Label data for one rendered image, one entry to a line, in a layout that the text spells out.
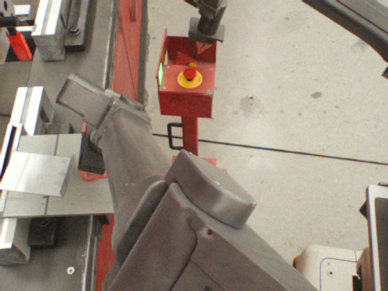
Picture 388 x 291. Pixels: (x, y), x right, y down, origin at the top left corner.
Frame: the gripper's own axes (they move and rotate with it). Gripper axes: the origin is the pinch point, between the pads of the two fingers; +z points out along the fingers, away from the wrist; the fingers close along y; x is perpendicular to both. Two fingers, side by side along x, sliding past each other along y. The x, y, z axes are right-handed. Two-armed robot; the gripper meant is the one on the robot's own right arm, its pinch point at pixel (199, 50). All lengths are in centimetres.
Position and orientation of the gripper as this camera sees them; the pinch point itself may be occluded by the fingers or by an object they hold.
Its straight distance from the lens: 129.9
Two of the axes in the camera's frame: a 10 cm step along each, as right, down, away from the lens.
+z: -2.4, 5.1, 8.3
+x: -0.9, 8.4, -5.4
